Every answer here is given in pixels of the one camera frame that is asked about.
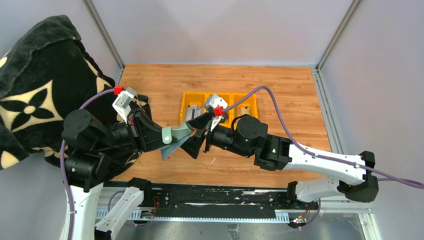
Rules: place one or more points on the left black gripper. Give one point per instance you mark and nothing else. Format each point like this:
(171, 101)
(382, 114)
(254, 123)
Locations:
(145, 134)

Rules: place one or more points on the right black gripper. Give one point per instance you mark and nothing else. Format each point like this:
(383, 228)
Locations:
(192, 145)

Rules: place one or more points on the mint green card holder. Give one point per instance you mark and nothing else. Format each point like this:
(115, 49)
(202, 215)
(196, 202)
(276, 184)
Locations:
(174, 138)

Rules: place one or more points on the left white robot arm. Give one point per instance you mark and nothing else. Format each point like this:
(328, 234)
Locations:
(93, 149)

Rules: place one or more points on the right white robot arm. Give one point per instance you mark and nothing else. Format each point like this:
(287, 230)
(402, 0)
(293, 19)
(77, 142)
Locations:
(344, 175)

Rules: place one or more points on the silver card holder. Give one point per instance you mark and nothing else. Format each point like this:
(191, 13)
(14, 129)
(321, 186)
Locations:
(192, 112)

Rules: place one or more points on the black card holder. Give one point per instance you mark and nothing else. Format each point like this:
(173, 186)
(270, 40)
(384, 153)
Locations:
(224, 121)

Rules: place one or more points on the tan card holder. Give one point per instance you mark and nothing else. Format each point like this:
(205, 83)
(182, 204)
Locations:
(244, 110)

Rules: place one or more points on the yellow three-compartment bin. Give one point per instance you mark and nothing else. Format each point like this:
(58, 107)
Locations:
(199, 98)

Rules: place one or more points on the black floral blanket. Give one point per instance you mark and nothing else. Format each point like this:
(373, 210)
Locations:
(46, 75)

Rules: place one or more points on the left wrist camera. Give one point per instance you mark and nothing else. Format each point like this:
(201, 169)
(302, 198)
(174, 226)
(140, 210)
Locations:
(123, 98)

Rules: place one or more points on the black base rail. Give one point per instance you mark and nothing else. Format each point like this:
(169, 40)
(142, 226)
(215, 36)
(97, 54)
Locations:
(218, 202)

